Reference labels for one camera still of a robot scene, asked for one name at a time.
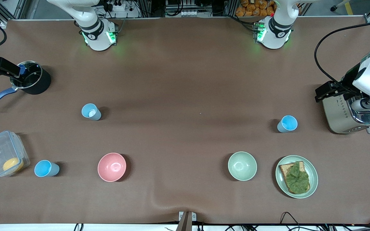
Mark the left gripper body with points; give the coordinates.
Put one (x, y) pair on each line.
(346, 82)

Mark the blue plastic cup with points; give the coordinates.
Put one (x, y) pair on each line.
(287, 124)
(43, 168)
(90, 113)

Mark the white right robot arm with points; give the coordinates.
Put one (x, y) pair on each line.
(95, 35)

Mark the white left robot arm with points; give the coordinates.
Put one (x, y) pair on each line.
(276, 32)

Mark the silver toaster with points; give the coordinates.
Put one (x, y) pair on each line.
(339, 118)

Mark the glass lid with blue knob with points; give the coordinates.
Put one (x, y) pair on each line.
(31, 78)

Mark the pale green plate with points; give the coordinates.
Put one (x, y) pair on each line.
(313, 176)

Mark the brown toast slice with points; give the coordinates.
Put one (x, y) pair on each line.
(284, 169)

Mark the green lettuce leaf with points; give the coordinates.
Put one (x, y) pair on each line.
(297, 179)

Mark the yellow round food piece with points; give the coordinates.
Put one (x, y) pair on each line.
(13, 164)

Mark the bag of orange buns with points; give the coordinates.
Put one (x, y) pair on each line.
(255, 8)

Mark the pale green bowl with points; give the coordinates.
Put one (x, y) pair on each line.
(242, 166)

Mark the white power strip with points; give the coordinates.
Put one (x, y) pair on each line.
(119, 5)

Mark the brown table cover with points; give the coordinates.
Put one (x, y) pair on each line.
(185, 80)

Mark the pink bowl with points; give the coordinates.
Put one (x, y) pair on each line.
(111, 166)

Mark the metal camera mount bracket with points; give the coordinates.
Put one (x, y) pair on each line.
(186, 221)

